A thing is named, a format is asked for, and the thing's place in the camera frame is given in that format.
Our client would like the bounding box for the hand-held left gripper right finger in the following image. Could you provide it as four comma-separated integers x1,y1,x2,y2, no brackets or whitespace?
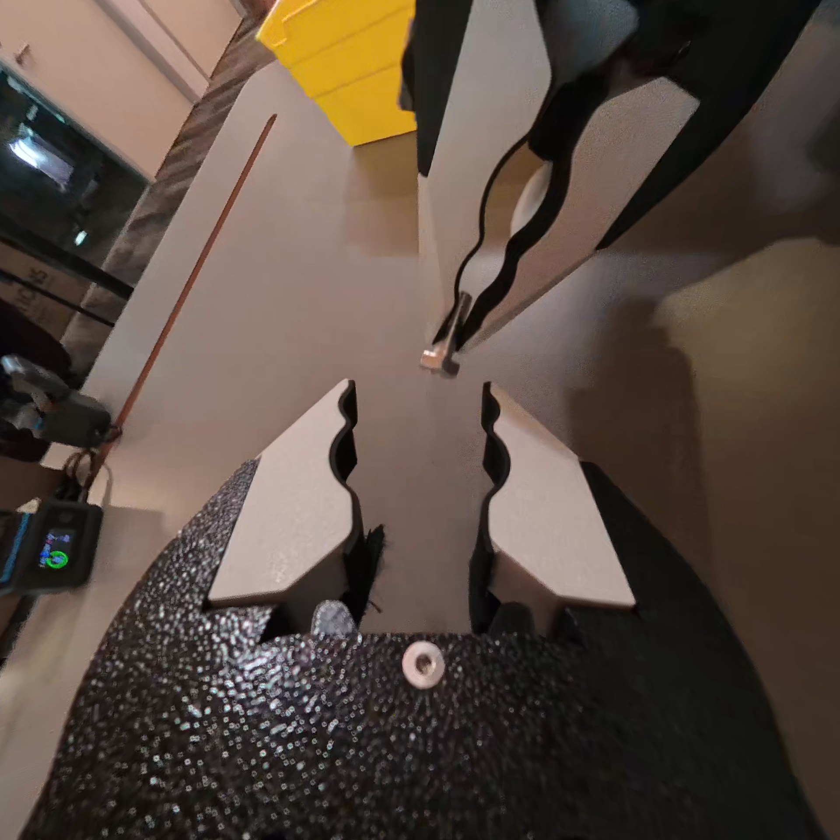
481,382,637,634

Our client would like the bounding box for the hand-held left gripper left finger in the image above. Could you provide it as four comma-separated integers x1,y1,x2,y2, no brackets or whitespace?
206,378,364,632

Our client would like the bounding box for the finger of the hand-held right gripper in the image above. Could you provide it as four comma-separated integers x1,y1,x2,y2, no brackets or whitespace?
456,77,700,352
419,0,551,345

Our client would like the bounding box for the yellow plastic bin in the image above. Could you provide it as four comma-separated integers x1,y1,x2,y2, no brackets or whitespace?
255,0,421,147

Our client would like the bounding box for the steel hex bolt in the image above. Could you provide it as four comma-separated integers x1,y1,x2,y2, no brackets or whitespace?
420,292,473,379

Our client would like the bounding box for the black power bank with display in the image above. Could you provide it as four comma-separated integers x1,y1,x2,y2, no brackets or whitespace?
0,497,105,597

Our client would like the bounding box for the dark grey device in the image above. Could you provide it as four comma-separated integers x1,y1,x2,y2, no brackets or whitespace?
0,354,112,448

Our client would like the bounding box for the cardboard box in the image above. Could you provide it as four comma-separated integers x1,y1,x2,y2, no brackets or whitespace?
0,239,93,342

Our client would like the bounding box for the dark glass partition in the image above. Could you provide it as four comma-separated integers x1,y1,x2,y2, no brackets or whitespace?
0,62,153,263

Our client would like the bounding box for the thin brown cord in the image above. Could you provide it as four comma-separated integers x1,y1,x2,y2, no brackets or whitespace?
88,113,278,487

